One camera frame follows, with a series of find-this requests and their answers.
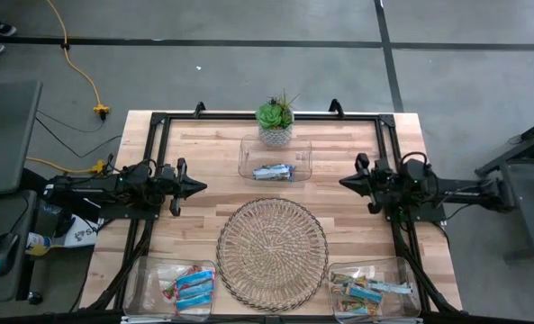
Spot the black metal cart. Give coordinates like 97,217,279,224
475,114,534,262

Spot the black floor cable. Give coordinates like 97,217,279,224
34,109,123,159

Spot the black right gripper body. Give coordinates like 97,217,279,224
355,153,401,215

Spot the green succulent plant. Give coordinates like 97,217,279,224
254,89,300,131

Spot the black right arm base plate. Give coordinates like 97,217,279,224
381,186,456,224

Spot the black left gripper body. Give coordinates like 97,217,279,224
151,157,189,218

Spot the yellow-labelled bottle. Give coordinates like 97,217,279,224
25,232,52,257

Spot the white triangle-patterned plant pot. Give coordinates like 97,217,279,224
258,123,294,148

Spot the white printed bag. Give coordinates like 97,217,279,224
61,215,104,248

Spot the light blue white granola bar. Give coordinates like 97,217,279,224
252,164,294,175
252,170,294,182

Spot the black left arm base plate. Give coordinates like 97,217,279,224
93,197,160,221

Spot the yellow extension cord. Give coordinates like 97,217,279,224
25,156,108,176
45,0,111,121

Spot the yellow green granola bar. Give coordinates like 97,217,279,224
336,301,381,317

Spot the round woven wicker basket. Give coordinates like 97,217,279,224
215,196,330,312

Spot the black computer mouse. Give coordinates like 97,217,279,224
0,232,21,276

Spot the clear plastic bin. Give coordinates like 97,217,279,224
237,133,314,183
122,256,218,321
327,256,423,323

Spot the grey computer monitor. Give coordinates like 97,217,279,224
0,80,43,197

